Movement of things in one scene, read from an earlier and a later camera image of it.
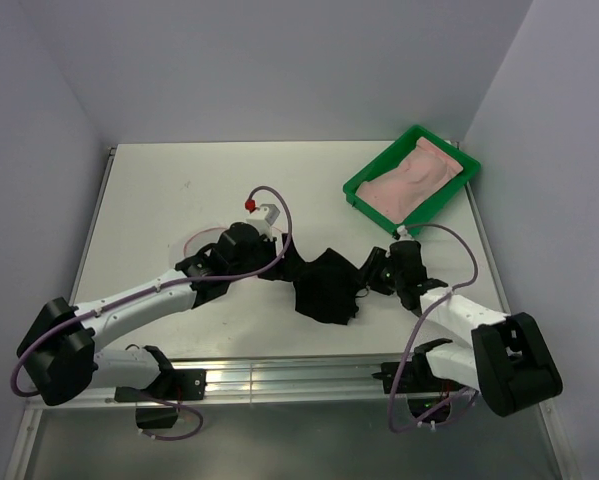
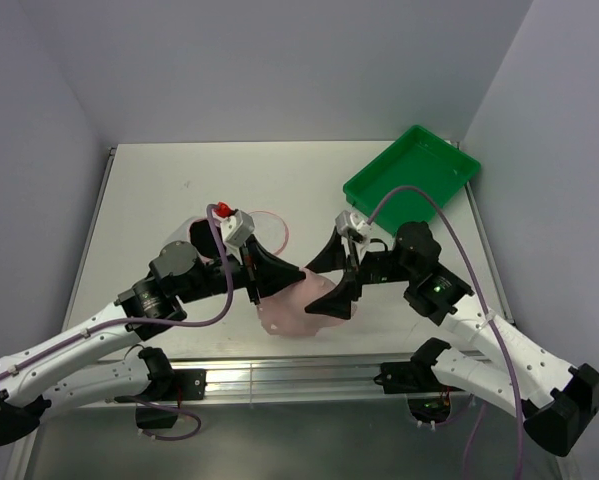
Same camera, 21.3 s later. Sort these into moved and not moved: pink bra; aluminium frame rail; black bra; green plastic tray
Moved: black bra; pink bra
Not moved: green plastic tray; aluminium frame rail
